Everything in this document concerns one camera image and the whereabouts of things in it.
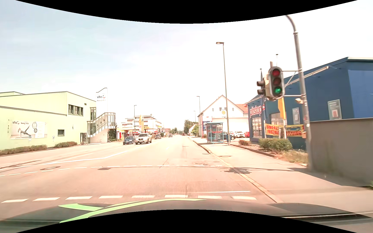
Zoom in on tall lamp post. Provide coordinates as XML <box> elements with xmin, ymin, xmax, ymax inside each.
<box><xmin>216</xmin><ymin>42</ymin><xmax>231</xmax><ymax>146</ymax></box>

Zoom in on car's own bonnet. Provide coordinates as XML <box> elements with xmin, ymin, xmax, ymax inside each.
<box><xmin>0</xmin><ymin>198</ymin><xmax>373</xmax><ymax>233</ymax></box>

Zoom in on white car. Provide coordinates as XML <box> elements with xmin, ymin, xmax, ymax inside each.
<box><xmin>135</xmin><ymin>133</ymin><xmax>152</xmax><ymax>145</ymax></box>

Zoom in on white gabled building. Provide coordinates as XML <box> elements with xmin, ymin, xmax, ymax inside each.
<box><xmin>198</xmin><ymin>95</ymin><xmax>250</xmax><ymax>138</ymax></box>

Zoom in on low hedge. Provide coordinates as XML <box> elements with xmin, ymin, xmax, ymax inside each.
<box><xmin>0</xmin><ymin>141</ymin><xmax>78</xmax><ymax>159</ymax></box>

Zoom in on pavement beside green building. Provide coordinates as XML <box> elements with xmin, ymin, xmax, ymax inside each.
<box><xmin>0</xmin><ymin>141</ymin><xmax>119</xmax><ymax>162</ymax></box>

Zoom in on parked cars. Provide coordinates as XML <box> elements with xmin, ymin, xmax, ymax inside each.
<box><xmin>222</xmin><ymin>131</ymin><xmax>250</xmax><ymax>140</ymax></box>

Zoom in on white multistorey building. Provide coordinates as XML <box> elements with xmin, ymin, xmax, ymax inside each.
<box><xmin>117</xmin><ymin>114</ymin><xmax>163</xmax><ymax>138</ymax></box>

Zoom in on large grey street cabinet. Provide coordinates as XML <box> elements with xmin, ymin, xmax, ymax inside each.
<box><xmin>310</xmin><ymin>117</ymin><xmax>373</xmax><ymax>185</ymax></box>

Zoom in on green bushes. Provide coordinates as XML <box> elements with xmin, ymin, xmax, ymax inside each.
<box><xmin>238</xmin><ymin>138</ymin><xmax>293</xmax><ymax>152</ymax></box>

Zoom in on traffic light on tall pole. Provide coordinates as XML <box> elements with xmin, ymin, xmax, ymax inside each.
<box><xmin>256</xmin><ymin>15</ymin><xmax>313</xmax><ymax>170</ymax></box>

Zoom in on blue commercial building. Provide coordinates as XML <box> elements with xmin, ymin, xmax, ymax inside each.
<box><xmin>245</xmin><ymin>57</ymin><xmax>373</xmax><ymax>150</ymax></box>

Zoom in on grey paved pavement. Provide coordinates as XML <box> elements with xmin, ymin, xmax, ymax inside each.
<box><xmin>190</xmin><ymin>136</ymin><xmax>373</xmax><ymax>224</ymax></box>

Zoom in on distant trees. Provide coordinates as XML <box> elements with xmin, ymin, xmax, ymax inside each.
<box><xmin>170</xmin><ymin>119</ymin><xmax>200</xmax><ymax>136</ymax></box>

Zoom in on white sign pylon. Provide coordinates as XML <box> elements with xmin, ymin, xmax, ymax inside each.
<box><xmin>96</xmin><ymin>87</ymin><xmax>109</xmax><ymax>114</ymax></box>

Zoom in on road markings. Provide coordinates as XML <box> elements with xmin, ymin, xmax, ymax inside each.
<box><xmin>0</xmin><ymin>147</ymin><xmax>258</xmax><ymax>205</ymax></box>

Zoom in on glass bus shelter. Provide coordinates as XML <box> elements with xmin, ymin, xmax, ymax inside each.
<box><xmin>205</xmin><ymin>122</ymin><xmax>224</xmax><ymax>144</ymax></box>

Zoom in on grey asphalt road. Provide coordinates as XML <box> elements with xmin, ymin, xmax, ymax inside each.
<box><xmin>0</xmin><ymin>135</ymin><xmax>276</xmax><ymax>227</ymax></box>

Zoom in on dry grass strip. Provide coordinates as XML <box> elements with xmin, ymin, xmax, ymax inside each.
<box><xmin>235</xmin><ymin>142</ymin><xmax>309</xmax><ymax>164</ymax></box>

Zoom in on pale green hall building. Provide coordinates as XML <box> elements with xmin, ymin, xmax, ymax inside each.
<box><xmin>0</xmin><ymin>91</ymin><xmax>116</xmax><ymax>153</ymax></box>

